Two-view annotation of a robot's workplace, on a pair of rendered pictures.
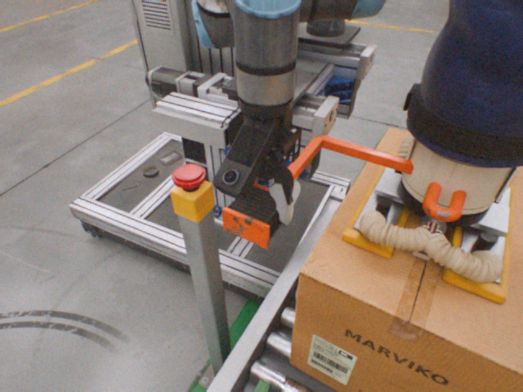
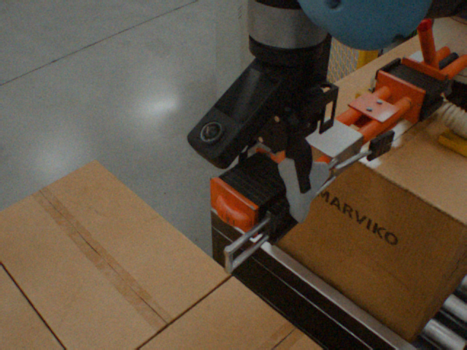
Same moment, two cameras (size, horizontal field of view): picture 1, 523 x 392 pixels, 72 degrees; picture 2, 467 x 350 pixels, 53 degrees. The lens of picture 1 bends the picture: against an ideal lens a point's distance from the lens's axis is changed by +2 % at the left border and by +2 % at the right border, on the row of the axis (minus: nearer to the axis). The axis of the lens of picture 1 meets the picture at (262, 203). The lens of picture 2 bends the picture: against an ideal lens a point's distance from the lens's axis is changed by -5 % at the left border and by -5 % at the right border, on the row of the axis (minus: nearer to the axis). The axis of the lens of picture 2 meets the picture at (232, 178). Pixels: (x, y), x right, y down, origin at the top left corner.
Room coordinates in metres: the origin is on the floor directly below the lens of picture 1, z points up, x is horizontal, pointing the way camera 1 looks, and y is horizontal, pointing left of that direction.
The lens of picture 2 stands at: (1.48, -0.58, 1.48)
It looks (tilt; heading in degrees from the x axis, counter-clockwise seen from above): 42 degrees down; 196
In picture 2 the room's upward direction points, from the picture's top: straight up
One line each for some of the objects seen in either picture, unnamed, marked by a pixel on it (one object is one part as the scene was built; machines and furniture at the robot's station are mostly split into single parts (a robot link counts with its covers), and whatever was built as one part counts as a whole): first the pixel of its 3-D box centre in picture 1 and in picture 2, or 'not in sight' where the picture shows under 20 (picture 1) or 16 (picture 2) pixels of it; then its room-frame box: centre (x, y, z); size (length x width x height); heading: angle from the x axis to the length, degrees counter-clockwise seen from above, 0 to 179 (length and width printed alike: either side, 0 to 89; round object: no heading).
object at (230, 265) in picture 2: not in sight; (322, 192); (1.05, -0.60, 1.08); 0.31 x 0.03 x 0.05; 153
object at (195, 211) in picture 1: (212, 309); not in sight; (0.59, 0.16, 0.50); 0.07 x 0.07 x 1.00; 61
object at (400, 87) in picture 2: not in sight; (409, 88); (0.77, -0.49, 1.08); 0.10 x 0.08 x 0.06; 60
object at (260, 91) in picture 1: (263, 81); not in sight; (0.44, 0.00, 1.30); 0.08 x 0.08 x 0.05
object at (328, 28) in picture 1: (327, 16); not in sight; (1.49, -0.24, 1.09); 0.15 x 0.15 x 0.10
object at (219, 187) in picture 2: not in sight; (256, 190); (1.07, -0.67, 1.08); 0.08 x 0.07 x 0.05; 150
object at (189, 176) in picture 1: (189, 179); not in sight; (0.59, 0.16, 1.02); 0.07 x 0.07 x 0.04
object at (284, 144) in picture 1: (267, 133); not in sight; (0.45, -0.01, 1.22); 0.09 x 0.08 x 0.12; 150
